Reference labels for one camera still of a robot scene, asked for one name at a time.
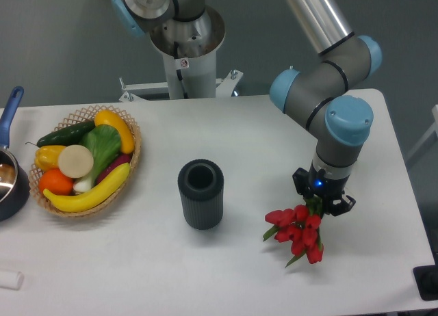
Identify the white frame at right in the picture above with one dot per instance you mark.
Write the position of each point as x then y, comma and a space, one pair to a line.
424, 143

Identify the purple eggplant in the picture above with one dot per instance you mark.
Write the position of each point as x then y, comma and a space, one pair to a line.
122, 158

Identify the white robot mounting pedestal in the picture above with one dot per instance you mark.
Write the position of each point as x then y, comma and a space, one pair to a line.
186, 77

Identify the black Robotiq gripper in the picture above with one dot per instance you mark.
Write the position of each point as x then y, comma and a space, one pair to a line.
334, 200

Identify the dark grey ribbed vase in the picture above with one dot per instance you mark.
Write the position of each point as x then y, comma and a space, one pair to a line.
201, 186

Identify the yellow banana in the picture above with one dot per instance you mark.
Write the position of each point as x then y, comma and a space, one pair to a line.
95, 196

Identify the yellow bell pepper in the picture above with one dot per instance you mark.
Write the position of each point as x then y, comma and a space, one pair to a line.
46, 157

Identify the orange fruit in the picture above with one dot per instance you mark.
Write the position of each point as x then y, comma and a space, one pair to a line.
56, 182

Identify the yellow squash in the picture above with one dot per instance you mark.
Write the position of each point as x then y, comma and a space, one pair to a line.
114, 120

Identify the blue handled saucepan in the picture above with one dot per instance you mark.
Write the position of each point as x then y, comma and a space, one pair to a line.
14, 181

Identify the green cucumber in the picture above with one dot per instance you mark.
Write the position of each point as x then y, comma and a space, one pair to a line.
65, 136

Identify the white cylinder object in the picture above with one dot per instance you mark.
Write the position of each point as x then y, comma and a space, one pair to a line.
10, 279

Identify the beige round disc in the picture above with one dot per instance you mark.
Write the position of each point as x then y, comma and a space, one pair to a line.
75, 161

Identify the black device at table edge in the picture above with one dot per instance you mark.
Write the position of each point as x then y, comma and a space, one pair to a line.
426, 281

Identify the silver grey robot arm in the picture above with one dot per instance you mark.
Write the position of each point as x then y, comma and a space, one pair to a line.
188, 33

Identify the green bok choy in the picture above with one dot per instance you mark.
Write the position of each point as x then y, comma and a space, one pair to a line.
104, 143

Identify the red tulip bouquet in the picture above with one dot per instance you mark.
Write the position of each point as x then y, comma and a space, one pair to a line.
301, 227

